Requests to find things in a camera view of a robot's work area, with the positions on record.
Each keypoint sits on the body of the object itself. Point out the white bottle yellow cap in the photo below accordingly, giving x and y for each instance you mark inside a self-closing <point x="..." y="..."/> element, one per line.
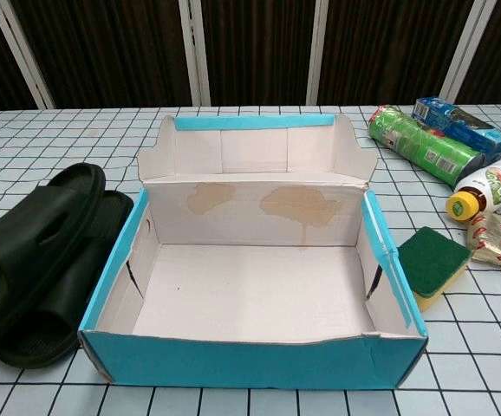
<point x="497" y="182"/>

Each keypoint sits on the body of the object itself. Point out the dark brown pleated curtain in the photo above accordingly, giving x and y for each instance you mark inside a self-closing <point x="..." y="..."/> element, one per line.
<point x="255" y="43"/>

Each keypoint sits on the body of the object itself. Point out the green yellow sponge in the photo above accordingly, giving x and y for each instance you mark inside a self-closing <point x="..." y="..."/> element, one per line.
<point x="432" y="260"/>

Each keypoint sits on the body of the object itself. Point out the light blue cardboard shoe box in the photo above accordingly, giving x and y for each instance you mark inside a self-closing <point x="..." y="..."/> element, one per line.
<point x="250" y="355"/>

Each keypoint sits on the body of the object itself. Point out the white checkered tablecloth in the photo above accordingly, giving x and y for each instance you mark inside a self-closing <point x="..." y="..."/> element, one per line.
<point x="471" y="346"/>

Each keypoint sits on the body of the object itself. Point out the black rubber slipper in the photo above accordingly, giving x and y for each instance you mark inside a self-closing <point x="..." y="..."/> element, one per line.
<point x="12" y="242"/>
<point x="73" y="294"/>

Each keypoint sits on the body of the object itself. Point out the green chips can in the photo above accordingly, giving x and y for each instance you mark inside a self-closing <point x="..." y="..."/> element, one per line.
<point x="424" y="147"/>

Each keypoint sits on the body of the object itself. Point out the white metal screen post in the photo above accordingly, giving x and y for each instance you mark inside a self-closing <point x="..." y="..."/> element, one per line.
<point x="317" y="52"/>
<point x="194" y="52"/>
<point x="21" y="56"/>
<point x="467" y="52"/>

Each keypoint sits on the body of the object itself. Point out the blue cookie package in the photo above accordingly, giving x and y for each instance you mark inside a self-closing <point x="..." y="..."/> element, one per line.
<point x="471" y="130"/>

